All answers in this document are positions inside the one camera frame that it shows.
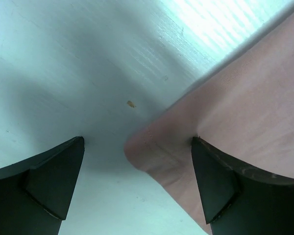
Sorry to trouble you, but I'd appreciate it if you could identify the pink printed t shirt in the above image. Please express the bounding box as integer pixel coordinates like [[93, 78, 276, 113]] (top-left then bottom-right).
[[124, 12, 294, 234]]

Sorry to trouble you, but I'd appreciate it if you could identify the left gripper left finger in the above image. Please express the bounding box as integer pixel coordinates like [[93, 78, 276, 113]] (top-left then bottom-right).
[[0, 137, 85, 235]]

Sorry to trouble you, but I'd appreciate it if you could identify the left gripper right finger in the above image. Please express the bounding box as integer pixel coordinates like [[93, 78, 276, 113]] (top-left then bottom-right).
[[191, 137, 294, 235]]

